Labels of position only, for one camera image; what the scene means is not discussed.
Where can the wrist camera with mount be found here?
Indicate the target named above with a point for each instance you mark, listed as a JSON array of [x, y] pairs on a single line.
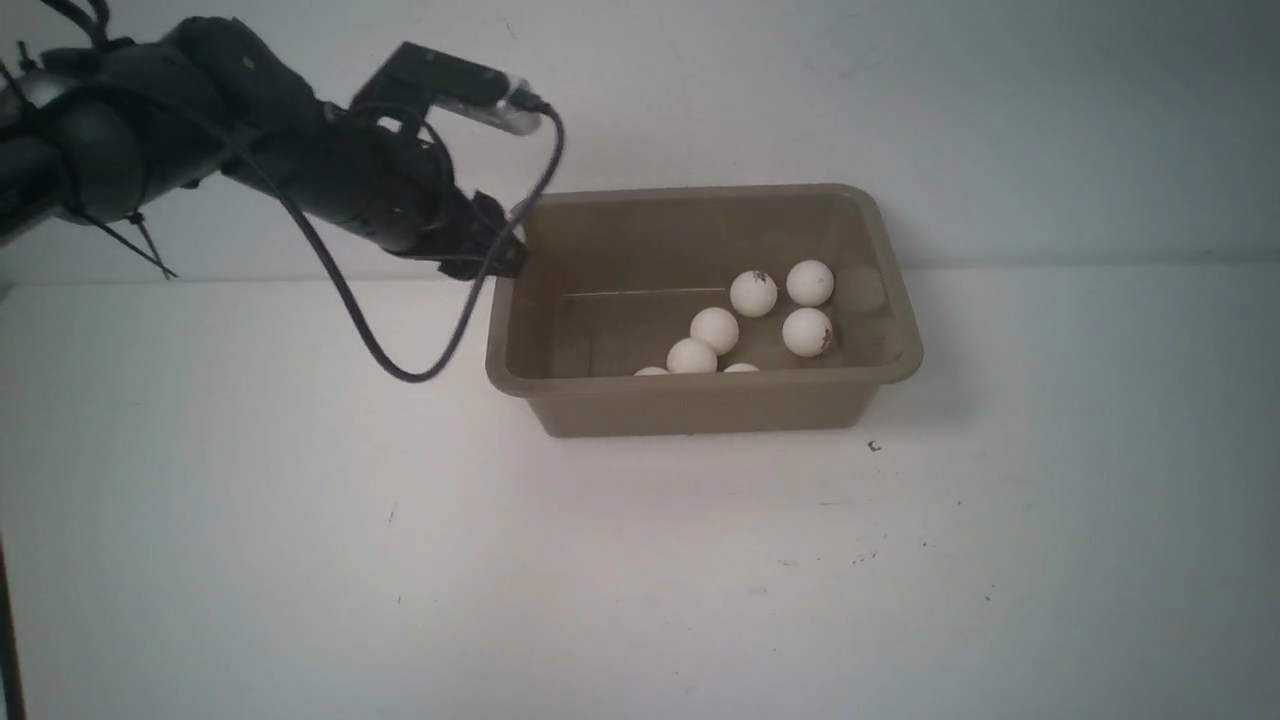
[[417, 79]]

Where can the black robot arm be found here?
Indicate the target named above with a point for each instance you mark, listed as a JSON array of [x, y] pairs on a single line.
[[93, 134]]

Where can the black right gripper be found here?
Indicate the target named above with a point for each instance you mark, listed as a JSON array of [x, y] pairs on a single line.
[[391, 189]]

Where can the taupe plastic bin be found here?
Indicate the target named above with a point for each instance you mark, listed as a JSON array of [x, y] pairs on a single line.
[[614, 279]]

